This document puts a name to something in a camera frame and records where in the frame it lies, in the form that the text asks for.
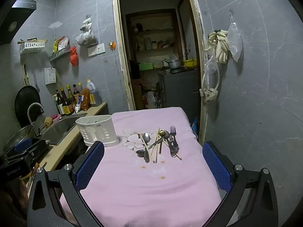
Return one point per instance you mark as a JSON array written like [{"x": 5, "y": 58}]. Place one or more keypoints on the orange gas cylinder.
[{"x": 137, "y": 94}]

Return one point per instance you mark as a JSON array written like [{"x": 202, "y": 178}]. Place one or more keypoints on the black portable gas stove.
[{"x": 28, "y": 150}]

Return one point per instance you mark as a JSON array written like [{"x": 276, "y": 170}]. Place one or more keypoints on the blue white packet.
[{"x": 77, "y": 107}]

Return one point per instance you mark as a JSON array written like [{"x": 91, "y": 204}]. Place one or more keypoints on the black range hood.
[{"x": 16, "y": 16}]

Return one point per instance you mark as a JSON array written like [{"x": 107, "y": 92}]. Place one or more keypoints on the clear bag of dried goods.
[{"x": 86, "y": 39}]

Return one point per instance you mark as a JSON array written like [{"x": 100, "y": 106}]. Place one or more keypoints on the large white plastic bag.
[{"x": 151, "y": 97}]

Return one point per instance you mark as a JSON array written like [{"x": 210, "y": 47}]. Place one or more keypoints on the red plastic bag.
[{"x": 73, "y": 58}]

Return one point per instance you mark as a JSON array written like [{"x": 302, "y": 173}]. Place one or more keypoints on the white mesh bag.
[{"x": 235, "y": 40}]

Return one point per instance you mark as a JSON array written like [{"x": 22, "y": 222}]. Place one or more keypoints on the row of sauce bottles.
[{"x": 66, "y": 104}]

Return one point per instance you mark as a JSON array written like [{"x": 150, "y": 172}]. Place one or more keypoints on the steel sink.
[{"x": 59, "y": 127}]

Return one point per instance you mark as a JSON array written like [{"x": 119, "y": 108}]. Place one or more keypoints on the wooden spatula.
[{"x": 25, "y": 76}]

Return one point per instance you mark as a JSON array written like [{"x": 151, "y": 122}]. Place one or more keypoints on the steel basin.
[{"x": 19, "y": 134}]

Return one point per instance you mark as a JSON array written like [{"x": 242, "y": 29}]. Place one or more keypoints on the white wall paper box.
[{"x": 50, "y": 75}]

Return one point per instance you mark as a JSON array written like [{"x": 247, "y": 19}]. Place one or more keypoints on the loofah sponge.
[{"x": 48, "y": 121}]

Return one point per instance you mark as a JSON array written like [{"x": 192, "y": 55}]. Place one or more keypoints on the metal pot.
[{"x": 174, "y": 63}]

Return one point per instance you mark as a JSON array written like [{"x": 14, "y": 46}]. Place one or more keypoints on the cream rubber gloves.
[{"x": 221, "y": 47}]

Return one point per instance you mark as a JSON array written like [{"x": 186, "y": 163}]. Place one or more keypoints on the wooden shelf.
[{"x": 153, "y": 32}]

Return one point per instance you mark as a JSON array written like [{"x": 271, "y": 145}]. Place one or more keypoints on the green box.
[{"x": 145, "y": 66}]

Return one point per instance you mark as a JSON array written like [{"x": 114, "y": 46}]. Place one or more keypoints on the brown packet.
[{"x": 85, "y": 99}]

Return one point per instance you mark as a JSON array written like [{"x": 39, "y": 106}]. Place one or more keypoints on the person's left hand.
[{"x": 23, "y": 194}]

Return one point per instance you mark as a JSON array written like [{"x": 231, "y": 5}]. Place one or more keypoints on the cream door frame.
[{"x": 202, "y": 123}]

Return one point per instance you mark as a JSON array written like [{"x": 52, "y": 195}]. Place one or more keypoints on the white wall socket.
[{"x": 97, "y": 49}]

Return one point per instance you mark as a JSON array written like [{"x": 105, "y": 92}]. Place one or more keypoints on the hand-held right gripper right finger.
[{"x": 216, "y": 167}]

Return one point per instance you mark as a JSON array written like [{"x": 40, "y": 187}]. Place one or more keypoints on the large oil jug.
[{"x": 93, "y": 97}]

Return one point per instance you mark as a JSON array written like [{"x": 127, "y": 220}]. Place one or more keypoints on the gold spoon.
[{"x": 162, "y": 133}]

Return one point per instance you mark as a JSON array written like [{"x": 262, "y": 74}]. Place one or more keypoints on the clear plastic bag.
[{"x": 209, "y": 67}]

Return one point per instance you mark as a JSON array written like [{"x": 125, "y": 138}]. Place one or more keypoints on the black wok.
[{"x": 24, "y": 104}]

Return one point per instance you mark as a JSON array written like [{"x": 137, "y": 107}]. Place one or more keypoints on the pink floral blanket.
[{"x": 142, "y": 189}]

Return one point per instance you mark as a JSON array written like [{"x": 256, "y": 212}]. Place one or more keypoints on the grey cabinet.
[{"x": 180, "y": 92}]

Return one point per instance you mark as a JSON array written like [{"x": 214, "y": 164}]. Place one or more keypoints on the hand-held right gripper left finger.
[{"x": 91, "y": 165}]

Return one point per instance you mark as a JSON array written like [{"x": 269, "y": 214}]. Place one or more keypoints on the small white plastic bag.
[{"x": 86, "y": 24}]

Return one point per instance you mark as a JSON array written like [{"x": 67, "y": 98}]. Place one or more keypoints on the grey wall rack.
[{"x": 59, "y": 54}]

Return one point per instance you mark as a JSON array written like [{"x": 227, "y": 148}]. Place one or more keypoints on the seasoning packets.
[{"x": 60, "y": 43}]

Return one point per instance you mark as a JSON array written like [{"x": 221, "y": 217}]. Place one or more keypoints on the pink brush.
[{"x": 56, "y": 117}]

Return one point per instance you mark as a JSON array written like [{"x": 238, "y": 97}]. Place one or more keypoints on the yellow bowl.
[{"x": 189, "y": 63}]

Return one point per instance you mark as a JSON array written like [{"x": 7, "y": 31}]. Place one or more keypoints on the steel faucet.
[{"x": 29, "y": 113}]

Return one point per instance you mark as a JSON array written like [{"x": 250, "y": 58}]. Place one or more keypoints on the white plastic utensil holder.
[{"x": 104, "y": 127}]

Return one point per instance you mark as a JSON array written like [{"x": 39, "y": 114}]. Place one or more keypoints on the white wall basket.
[{"x": 32, "y": 46}]

